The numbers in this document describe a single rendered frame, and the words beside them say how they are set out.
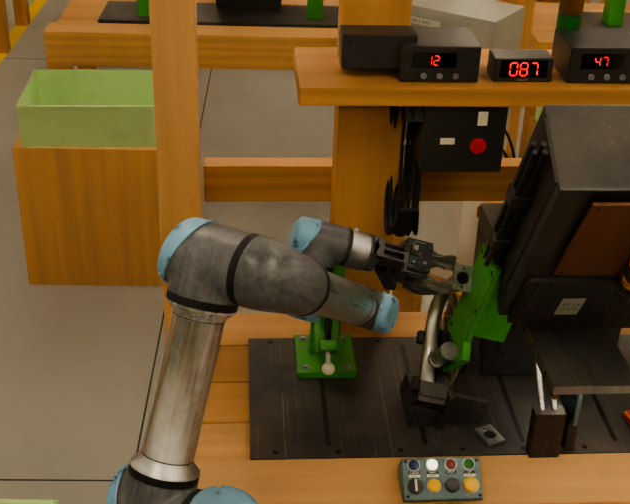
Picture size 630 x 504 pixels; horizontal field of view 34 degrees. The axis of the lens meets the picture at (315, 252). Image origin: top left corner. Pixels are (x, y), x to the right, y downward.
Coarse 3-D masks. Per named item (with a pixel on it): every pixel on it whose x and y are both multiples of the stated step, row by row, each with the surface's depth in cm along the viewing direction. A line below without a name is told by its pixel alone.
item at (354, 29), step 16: (352, 32) 202; (368, 32) 203; (384, 32) 203; (400, 32) 203; (352, 48) 202; (368, 48) 203; (384, 48) 203; (352, 64) 204; (368, 64) 204; (384, 64) 204
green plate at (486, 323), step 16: (480, 256) 204; (480, 272) 202; (496, 272) 194; (480, 288) 200; (496, 288) 197; (464, 304) 206; (480, 304) 198; (496, 304) 199; (464, 320) 204; (480, 320) 201; (496, 320) 201; (464, 336) 202; (480, 336) 203; (496, 336) 203
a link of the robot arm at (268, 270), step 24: (264, 240) 157; (240, 264) 154; (264, 264) 154; (288, 264) 155; (312, 264) 159; (240, 288) 155; (264, 288) 154; (288, 288) 155; (312, 288) 158; (336, 288) 168; (360, 288) 181; (288, 312) 159; (312, 312) 162; (336, 312) 173; (360, 312) 181; (384, 312) 188
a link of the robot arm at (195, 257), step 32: (192, 224) 161; (224, 224) 162; (160, 256) 160; (192, 256) 158; (224, 256) 156; (192, 288) 158; (224, 288) 156; (192, 320) 160; (224, 320) 162; (192, 352) 160; (160, 384) 163; (192, 384) 161; (160, 416) 162; (192, 416) 162; (160, 448) 162; (192, 448) 164; (128, 480) 164; (160, 480) 161; (192, 480) 164
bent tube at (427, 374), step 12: (456, 264) 205; (456, 276) 205; (468, 276) 206; (456, 288) 204; (468, 288) 205; (432, 300) 216; (444, 300) 214; (432, 312) 215; (432, 324) 215; (432, 336) 214; (432, 348) 213; (432, 372) 211
